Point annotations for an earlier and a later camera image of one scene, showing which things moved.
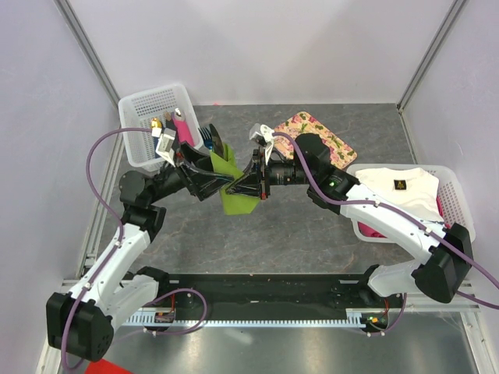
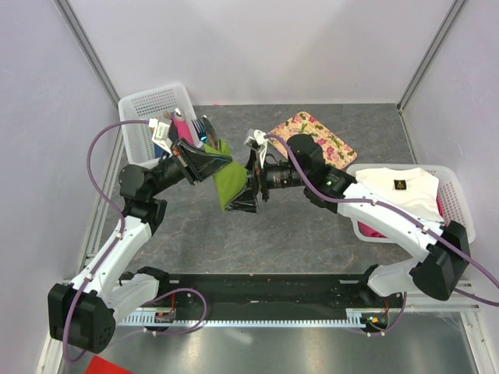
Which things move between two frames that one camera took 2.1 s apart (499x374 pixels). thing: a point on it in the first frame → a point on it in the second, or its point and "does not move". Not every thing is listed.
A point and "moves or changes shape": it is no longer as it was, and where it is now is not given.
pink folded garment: x=370 y=231 does not move
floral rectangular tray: x=341 y=152 does not move
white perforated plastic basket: x=138 y=110 does not move
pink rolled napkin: x=183 y=135 does not move
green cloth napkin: x=233 y=203 moves or changes shape
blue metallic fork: x=207 y=136 moves or changes shape
